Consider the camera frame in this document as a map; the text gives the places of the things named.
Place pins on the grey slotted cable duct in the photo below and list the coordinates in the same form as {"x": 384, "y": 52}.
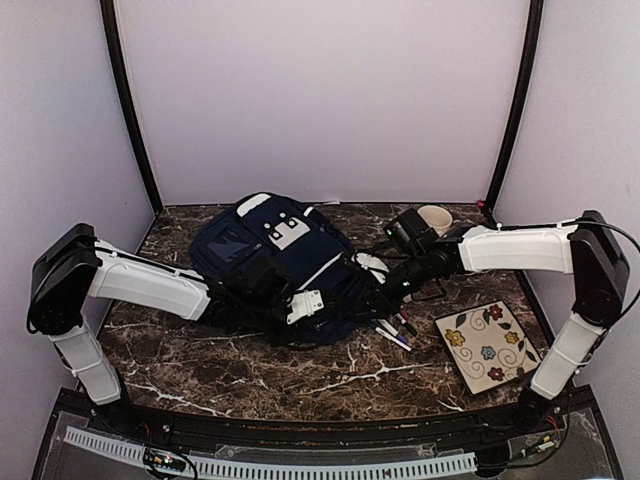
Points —
{"x": 236, "y": 462}

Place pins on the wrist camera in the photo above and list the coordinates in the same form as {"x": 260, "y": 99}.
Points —
{"x": 372, "y": 264}
{"x": 305, "y": 305}

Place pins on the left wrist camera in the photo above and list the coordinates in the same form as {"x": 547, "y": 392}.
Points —
{"x": 305, "y": 305}

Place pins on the black frame post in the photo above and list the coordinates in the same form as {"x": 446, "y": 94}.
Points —
{"x": 517, "y": 106}
{"x": 126, "y": 100}

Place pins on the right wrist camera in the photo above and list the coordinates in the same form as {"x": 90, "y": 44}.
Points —
{"x": 372, "y": 264}

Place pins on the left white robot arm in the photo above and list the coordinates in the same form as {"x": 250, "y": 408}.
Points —
{"x": 79, "y": 266}

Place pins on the left black frame post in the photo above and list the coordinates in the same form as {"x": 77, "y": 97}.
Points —
{"x": 126, "y": 100}

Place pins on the purple-capped white marker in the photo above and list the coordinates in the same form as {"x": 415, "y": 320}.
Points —
{"x": 396, "y": 335}

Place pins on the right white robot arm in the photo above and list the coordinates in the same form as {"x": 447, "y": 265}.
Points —
{"x": 584, "y": 248}

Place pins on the black-capped white marker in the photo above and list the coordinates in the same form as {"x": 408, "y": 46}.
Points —
{"x": 409, "y": 327}

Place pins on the blue-capped white marker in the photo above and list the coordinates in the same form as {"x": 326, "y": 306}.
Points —
{"x": 393, "y": 339}

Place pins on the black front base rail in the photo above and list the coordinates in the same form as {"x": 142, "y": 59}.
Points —
{"x": 571, "y": 442}

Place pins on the square floral ceramic plate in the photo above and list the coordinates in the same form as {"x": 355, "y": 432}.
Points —
{"x": 488, "y": 346}

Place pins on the navy blue student backpack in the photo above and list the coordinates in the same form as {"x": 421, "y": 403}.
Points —
{"x": 316, "y": 253}

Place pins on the right black frame post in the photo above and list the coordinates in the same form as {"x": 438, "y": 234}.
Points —
{"x": 517, "y": 106}

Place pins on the cream floral ceramic mug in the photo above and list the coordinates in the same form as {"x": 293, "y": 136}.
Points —
{"x": 437, "y": 218}

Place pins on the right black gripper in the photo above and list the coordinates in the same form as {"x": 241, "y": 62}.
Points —
{"x": 387, "y": 302}

